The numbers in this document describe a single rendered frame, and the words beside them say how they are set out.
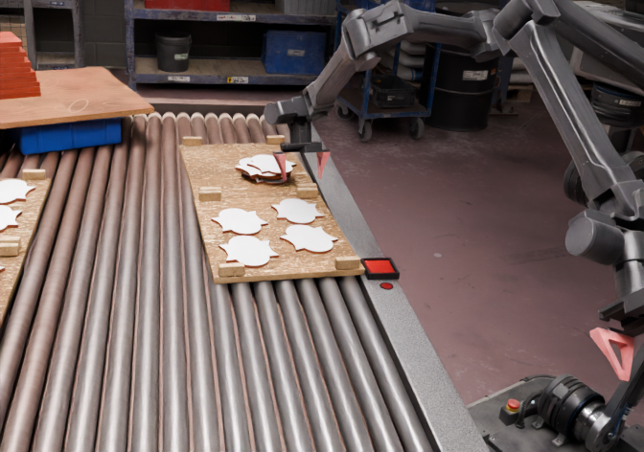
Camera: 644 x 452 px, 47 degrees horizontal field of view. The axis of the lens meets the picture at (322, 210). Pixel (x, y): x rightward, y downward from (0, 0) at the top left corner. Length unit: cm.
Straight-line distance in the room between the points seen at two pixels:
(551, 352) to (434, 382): 189
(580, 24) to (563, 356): 209
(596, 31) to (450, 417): 73
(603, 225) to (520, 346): 218
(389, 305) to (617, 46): 70
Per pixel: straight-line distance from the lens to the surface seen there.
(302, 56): 628
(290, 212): 192
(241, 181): 211
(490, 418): 247
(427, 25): 158
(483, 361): 313
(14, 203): 201
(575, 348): 337
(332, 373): 141
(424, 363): 147
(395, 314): 160
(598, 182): 120
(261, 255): 171
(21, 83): 247
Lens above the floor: 178
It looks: 25 degrees down
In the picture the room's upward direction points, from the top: 5 degrees clockwise
